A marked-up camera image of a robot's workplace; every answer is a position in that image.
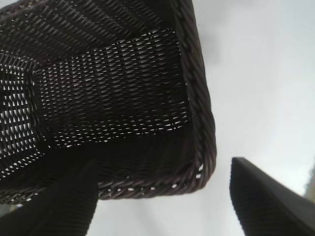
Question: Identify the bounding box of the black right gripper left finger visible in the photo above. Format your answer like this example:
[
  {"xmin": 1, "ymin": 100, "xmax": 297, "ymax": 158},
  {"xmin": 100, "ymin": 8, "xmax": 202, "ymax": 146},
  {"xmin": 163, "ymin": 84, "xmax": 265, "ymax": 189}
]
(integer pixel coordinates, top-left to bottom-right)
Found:
[{"xmin": 0, "ymin": 158, "xmax": 99, "ymax": 236}]

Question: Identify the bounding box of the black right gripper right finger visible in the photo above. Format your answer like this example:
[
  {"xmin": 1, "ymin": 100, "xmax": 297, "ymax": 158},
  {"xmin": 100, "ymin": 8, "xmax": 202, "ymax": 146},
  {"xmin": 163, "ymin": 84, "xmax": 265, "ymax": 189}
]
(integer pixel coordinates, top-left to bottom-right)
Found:
[{"xmin": 229, "ymin": 157, "xmax": 315, "ymax": 236}]

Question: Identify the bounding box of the dark brown woven basket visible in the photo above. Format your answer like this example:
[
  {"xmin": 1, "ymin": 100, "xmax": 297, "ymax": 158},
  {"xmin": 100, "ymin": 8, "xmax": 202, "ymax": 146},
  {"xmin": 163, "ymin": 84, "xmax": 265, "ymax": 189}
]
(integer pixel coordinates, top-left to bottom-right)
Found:
[{"xmin": 0, "ymin": 0, "xmax": 218, "ymax": 206}]

